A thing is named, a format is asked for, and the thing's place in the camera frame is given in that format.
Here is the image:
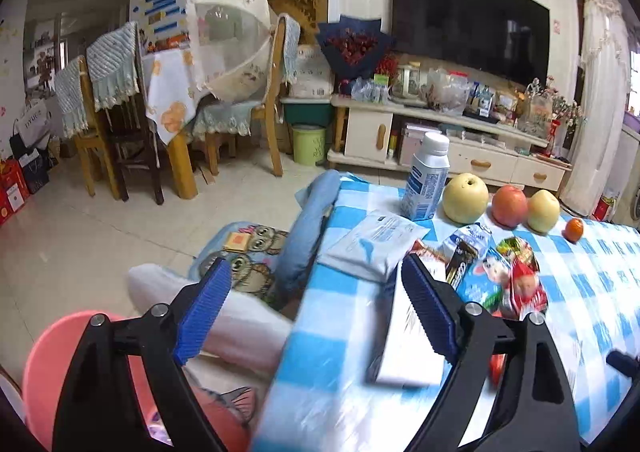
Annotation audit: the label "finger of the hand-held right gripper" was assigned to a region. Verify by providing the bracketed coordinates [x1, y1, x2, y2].
[606, 351, 640, 378]

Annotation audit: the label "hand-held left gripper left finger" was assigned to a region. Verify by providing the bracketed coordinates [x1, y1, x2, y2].
[51, 257, 233, 452]

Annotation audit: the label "clear plastic bags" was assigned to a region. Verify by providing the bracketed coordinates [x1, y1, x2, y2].
[425, 68, 471, 114]

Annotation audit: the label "wooden chair with lace cushion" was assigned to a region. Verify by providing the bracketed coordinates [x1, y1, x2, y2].
[192, 15, 301, 178]

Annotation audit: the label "red gift boxes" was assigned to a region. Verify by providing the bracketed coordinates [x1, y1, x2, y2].
[0, 157, 31, 225]

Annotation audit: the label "printed clear gift bag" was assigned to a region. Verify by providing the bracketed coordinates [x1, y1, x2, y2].
[522, 77, 556, 133]

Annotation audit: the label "owl print mat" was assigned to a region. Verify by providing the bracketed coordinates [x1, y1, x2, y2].
[187, 221, 291, 305]

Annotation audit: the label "white orange print tablecloth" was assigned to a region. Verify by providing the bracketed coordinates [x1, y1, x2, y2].
[141, 48, 206, 145]

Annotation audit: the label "white sack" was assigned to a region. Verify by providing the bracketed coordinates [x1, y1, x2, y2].
[290, 45, 335, 98]

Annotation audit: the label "blue denim cloth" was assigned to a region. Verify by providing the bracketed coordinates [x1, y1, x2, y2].
[274, 169, 342, 294]

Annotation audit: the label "white cardboard box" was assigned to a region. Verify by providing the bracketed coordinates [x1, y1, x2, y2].
[365, 277, 451, 388]

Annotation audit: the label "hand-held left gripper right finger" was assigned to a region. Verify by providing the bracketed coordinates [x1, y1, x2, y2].
[401, 253, 584, 452]

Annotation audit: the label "blue white checked tablecloth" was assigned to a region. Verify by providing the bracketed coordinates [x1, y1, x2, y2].
[250, 172, 640, 452]

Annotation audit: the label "green waste bin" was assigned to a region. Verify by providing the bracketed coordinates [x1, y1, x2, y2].
[291, 125, 327, 166]

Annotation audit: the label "green white storage box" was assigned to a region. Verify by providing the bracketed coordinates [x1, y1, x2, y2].
[280, 97, 335, 127]

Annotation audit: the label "white milk bottle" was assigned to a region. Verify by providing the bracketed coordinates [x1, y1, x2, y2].
[400, 131, 451, 222]

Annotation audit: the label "black snack wrapper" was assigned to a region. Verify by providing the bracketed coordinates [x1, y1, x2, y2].
[445, 238, 482, 290]

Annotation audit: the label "pink plastic basin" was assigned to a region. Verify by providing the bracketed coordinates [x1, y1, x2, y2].
[22, 311, 251, 452]

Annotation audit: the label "white cloth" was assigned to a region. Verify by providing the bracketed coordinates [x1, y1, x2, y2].
[127, 263, 296, 375]

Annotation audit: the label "pack of water bottles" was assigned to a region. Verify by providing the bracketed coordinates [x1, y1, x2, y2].
[351, 77, 393, 103]

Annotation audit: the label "orange square packet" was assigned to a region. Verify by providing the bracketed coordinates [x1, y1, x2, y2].
[221, 231, 251, 254]

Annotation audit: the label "cream television cabinet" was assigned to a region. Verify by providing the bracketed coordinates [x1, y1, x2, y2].
[327, 95, 573, 193]

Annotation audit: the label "wooden chair with knit cover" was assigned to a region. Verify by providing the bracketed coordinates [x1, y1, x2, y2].
[86, 21, 166, 205]
[54, 55, 108, 198]

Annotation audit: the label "black television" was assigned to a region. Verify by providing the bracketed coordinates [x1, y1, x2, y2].
[391, 0, 551, 88]

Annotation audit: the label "pink flower bunch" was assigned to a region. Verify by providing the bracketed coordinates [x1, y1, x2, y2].
[547, 77, 583, 133]

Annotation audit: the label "silver metal case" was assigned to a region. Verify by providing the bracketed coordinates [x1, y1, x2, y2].
[400, 125, 431, 165]

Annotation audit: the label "air conditioner with lace cover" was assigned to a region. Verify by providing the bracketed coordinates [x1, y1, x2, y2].
[560, 0, 632, 218]

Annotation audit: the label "white blue wrapper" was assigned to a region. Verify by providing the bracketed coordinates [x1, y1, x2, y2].
[442, 223, 493, 258]

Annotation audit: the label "white plastic packet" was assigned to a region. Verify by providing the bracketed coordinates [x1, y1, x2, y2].
[316, 209, 431, 283]

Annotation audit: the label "colourful snack bag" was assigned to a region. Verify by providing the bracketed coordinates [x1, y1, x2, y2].
[495, 236, 549, 322]

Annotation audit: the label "red apple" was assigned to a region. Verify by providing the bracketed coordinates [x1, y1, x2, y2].
[491, 184, 529, 229]

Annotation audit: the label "dark blue wrapped bouquet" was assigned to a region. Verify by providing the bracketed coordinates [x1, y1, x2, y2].
[315, 15, 396, 83]

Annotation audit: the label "white paper shopping bag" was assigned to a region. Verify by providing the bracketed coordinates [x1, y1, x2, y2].
[10, 102, 53, 158]

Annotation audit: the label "cream mesh food cover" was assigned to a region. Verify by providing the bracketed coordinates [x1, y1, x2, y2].
[186, 0, 281, 103]

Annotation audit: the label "orange mandarin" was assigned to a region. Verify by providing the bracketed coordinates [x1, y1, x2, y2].
[564, 216, 585, 244]

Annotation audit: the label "cartoon print blue bag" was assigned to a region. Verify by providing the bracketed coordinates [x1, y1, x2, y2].
[456, 248, 513, 315]

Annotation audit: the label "yellow pear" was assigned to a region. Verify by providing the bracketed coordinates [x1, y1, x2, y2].
[526, 189, 561, 234]
[442, 173, 489, 225]

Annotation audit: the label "brown snack wrapper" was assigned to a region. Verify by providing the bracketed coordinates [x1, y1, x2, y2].
[410, 239, 449, 279]

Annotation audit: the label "small red wrapper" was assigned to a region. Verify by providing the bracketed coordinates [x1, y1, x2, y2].
[489, 353, 507, 387]

